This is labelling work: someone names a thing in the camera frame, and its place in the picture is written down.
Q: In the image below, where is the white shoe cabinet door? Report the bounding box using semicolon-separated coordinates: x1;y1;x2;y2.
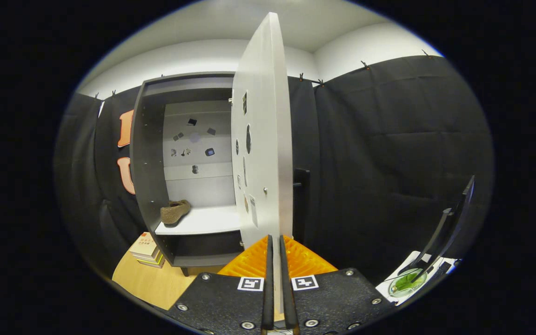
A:
231;12;310;313

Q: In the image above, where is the black stand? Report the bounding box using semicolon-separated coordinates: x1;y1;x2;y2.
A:
397;175;476;276

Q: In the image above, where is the dark grey shoe cabinet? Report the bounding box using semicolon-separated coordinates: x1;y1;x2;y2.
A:
130;71;245;277

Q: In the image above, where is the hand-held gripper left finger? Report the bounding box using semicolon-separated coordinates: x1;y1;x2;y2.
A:
165;235;275;335

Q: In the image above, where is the stack of books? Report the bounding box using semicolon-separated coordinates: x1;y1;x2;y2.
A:
129;232;166;269

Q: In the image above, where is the green glass dish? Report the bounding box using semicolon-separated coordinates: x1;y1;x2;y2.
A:
388;268;429;298

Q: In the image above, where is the white sheet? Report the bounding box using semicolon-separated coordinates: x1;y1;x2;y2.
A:
375;250;459;306

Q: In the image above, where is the black backdrop cloth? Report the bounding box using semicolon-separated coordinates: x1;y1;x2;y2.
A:
54;55;495;284

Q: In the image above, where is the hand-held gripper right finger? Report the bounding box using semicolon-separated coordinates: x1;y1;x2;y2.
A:
279;235;396;335

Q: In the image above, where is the brown fuzzy shoe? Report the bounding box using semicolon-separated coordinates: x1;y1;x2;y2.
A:
160;200;192;225

